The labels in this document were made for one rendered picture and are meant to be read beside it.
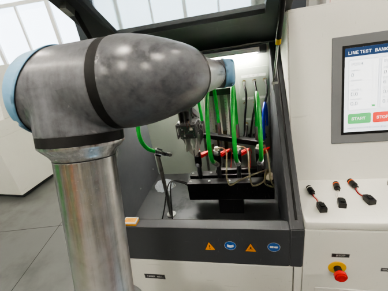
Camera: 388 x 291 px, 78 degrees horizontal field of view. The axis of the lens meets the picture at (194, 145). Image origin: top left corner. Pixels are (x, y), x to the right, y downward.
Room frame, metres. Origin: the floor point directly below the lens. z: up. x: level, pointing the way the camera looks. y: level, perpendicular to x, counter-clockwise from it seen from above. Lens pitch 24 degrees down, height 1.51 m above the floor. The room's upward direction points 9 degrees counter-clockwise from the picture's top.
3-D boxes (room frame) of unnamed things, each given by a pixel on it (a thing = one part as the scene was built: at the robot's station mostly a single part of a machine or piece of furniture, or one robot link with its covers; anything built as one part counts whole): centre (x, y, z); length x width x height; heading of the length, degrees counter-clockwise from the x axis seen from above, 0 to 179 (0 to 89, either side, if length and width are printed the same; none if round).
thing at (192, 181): (0.83, -0.12, 0.91); 0.34 x 0.10 x 0.15; 76
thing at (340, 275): (0.48, -0.38, 0.80); 0.05 x 0.04 x 0.05; 76
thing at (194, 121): (0.80, 0.01, 1.25); 0.09 x 0.08 x 0.12; 166
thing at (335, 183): (0.61, -0.44, 0.99); 0.12 x 0.02 x 0.02; 157
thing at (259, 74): (1.06, -0.30, 1.20); 0.13 x 0.03 x 0.31; 76
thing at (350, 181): (0.61, -0.51, 0.99); 0.12 x 0.02 x 0.02; 175
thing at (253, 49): (1.12, -0.07, 1.43); 0.54 x 0.03 x 0.02; 76
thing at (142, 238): (0.63, 0.05, 0.87); 0.62 x 0.04 x 0.16; 76
